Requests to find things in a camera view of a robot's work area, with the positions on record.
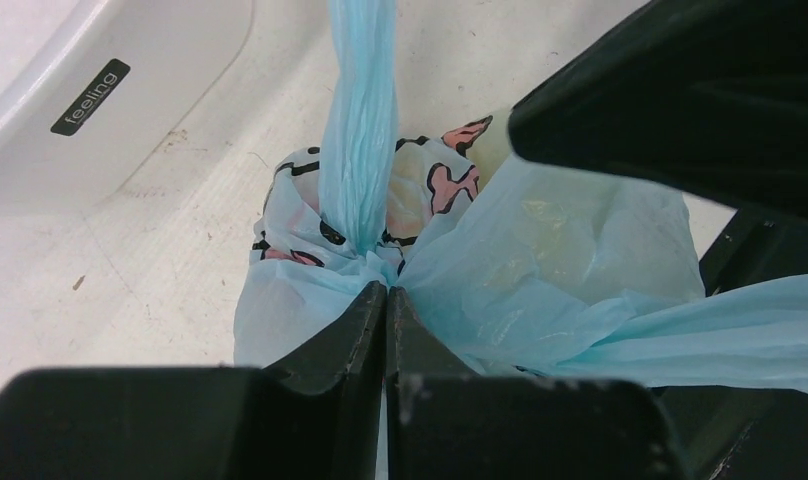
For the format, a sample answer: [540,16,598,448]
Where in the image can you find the light blue plastic bag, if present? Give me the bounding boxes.
[234,1,808,393]

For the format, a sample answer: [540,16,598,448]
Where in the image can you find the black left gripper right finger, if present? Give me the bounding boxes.
[385,288,688,479]

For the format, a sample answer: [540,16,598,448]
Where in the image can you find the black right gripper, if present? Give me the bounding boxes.
[655,206,808,480]

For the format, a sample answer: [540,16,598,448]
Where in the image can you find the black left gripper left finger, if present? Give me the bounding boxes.
[0,282,387,479]

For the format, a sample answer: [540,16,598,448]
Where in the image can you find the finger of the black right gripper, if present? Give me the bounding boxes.
[508,1,808,222]

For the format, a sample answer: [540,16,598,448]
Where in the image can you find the white plastic basket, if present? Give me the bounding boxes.
[0,1,254,215]

